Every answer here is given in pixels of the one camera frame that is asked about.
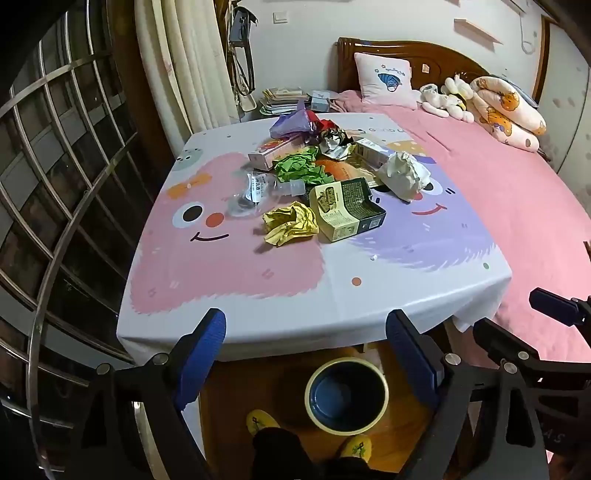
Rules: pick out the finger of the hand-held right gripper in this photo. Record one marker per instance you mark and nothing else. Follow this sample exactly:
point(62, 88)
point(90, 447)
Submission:
point(554, 302)
point(494, 337)

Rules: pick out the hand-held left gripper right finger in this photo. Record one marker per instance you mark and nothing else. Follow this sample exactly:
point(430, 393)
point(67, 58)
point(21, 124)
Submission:
point(413, 360)

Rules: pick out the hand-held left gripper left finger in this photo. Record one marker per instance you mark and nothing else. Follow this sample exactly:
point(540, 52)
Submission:
point(203, 360)

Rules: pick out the blue bin with cream rim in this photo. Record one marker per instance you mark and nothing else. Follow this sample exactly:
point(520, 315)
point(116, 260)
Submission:
point(346, 397)

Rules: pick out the yellow paper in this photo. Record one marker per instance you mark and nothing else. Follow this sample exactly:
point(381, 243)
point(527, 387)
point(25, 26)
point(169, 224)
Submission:
point(291, 224)

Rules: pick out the green and cream carton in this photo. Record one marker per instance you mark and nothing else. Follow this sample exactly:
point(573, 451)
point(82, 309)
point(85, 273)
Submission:
point(341, 207)

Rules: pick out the clear plastic bottle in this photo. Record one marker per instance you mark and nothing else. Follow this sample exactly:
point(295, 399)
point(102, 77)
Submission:
point(258, 191)

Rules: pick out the white paper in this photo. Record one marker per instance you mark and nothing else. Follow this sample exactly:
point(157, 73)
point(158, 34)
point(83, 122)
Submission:
point(401, 177)

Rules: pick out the orange snack packet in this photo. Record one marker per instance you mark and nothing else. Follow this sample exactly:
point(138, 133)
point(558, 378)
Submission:
point(341, 170)

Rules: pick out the small white cardboard box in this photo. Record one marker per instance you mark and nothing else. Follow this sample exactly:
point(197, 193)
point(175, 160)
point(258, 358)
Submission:
point(371, 151)

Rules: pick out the green paper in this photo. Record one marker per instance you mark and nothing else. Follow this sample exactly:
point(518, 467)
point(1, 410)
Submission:
point(300, 168)

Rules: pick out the pink cardboard box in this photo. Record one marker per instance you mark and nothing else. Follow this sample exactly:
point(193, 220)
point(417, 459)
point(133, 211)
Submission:
point(270, 154)

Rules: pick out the foil wrapper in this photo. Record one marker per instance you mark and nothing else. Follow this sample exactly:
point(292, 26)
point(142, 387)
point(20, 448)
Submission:
point(334, 145)

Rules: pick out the red cloth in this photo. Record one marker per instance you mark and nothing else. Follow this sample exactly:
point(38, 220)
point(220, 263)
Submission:
point(325, 124)

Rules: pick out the purple plastic bag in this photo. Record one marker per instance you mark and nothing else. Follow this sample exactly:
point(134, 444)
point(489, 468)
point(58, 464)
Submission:
point(291, 123)

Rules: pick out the yellow slipper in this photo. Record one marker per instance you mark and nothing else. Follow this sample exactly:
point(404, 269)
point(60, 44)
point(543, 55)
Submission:
point(358, 446)
point(261, 421)

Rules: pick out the printed cartoon tablecloth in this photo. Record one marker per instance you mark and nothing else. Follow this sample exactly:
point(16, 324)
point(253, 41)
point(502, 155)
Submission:
point(277, 286)

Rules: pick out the pink bed blanket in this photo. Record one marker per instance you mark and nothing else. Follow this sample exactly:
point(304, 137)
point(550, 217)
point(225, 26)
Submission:
point(508, 194)

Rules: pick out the person's dark trouser legs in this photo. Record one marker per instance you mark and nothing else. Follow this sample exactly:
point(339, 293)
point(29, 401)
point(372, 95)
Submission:
point(277, 457)

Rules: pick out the rolled printed quilt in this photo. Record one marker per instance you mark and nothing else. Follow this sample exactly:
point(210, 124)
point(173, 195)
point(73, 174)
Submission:
point(503, 110)

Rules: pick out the wardrobe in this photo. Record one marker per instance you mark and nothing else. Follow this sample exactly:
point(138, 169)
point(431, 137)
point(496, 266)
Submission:
point(568, 92)

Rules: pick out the cream plush toy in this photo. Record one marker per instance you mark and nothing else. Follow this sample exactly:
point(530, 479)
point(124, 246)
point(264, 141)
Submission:
point(459, 94)

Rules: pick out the white plush toy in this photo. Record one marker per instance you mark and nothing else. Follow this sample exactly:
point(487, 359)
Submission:
point(434, 99)

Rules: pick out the white handbag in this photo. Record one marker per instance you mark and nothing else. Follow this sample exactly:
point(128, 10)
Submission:
point(245, 99)

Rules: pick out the stack of books and papers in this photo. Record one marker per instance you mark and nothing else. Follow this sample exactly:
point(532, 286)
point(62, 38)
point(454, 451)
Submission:
point(281, 99)

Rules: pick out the pale blue tissue box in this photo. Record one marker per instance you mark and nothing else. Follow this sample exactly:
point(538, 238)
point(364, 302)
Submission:
point(321, 100)

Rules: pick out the wooden bed headboard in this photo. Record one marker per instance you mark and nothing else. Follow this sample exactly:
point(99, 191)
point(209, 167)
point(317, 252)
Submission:
point(415, 57)

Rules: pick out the pink and white pillow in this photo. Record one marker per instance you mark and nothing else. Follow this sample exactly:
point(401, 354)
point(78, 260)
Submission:
point(383, 78)

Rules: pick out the cream curtain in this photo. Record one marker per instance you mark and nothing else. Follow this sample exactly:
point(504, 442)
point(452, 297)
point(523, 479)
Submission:
point(194, 69)

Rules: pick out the grey handbag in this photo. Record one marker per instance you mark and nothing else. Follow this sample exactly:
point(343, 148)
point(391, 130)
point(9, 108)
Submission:
point(240, 25)

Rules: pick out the white wall shelf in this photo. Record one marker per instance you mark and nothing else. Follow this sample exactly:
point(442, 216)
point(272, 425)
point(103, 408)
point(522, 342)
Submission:
point(475, 28)

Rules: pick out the white wall switch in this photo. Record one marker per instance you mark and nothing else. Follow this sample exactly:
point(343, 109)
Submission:
point(280, 16)

